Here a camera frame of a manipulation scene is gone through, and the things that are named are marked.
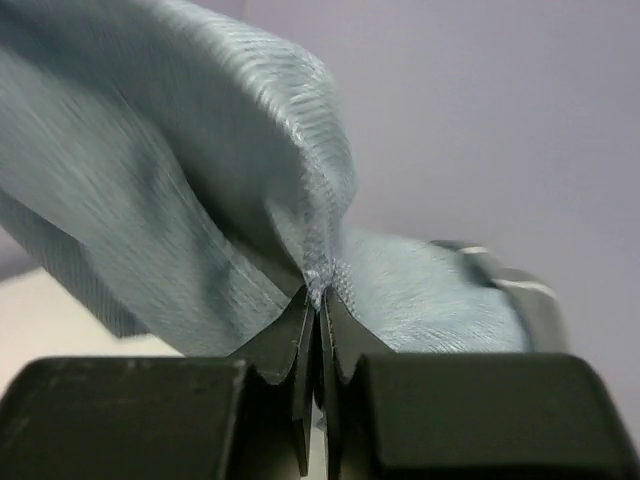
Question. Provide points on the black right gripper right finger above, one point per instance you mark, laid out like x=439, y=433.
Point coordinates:
x=463, y=416

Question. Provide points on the blue-grey pillowcase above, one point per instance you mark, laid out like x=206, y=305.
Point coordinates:
x=183, y=174

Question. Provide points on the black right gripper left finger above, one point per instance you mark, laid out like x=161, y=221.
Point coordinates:
x=244, y=416

